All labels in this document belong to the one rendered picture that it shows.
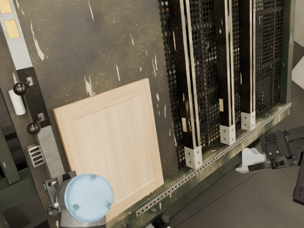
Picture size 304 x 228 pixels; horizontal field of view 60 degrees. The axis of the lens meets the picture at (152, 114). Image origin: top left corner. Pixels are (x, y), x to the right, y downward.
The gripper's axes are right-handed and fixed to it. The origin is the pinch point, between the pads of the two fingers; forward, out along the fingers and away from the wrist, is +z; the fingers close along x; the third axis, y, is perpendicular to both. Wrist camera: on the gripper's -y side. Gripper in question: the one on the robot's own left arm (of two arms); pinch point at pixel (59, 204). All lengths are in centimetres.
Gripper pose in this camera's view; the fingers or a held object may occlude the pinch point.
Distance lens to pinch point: 79.7
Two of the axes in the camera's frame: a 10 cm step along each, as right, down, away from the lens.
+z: -4.6, 2.7, 8.4
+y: -3.5, -9.3, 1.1
